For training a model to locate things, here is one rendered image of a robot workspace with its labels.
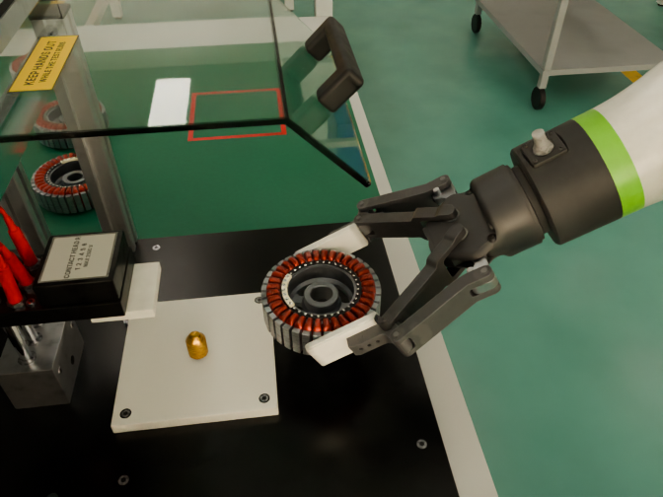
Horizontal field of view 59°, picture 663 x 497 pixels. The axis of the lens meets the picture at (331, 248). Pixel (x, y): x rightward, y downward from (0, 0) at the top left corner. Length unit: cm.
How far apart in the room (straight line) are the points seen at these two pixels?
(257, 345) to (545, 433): 104
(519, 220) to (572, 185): 5
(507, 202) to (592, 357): 125
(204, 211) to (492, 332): 106
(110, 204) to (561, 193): 49
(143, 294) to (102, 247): 5
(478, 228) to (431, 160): 181
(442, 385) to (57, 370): 37
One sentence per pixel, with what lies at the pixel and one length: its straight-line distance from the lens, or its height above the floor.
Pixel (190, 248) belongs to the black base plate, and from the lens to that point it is 74.
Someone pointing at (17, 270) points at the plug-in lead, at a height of 92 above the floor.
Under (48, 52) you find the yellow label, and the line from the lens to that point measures 51.
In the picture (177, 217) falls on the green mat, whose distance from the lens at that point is 82.
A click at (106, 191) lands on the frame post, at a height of 86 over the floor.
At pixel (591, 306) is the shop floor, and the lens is 185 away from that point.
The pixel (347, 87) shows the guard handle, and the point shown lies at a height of 105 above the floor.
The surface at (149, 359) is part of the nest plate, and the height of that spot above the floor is 78.
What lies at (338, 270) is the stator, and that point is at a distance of 56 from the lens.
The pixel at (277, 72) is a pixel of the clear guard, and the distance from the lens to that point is 44.
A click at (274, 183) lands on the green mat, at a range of 86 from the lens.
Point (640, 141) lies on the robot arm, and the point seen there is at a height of 102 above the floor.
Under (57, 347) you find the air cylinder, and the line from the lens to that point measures 60.
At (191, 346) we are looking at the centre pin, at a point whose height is 80.
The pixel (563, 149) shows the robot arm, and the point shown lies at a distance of 49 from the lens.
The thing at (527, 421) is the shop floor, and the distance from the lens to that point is 154.
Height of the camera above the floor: 125
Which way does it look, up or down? 42 degrees down
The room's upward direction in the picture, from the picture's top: straight up
